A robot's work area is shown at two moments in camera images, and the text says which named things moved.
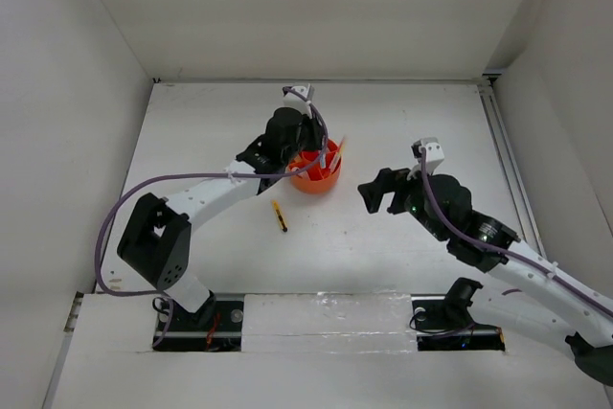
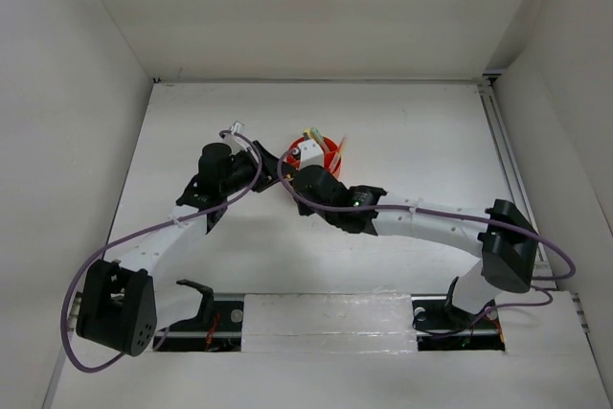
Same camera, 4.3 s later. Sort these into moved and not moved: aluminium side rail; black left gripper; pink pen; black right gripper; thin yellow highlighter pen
Moved: black right gripper; black left gripper
Not moved: aluminium side rail; thin yellow highlighter pen; pink pen
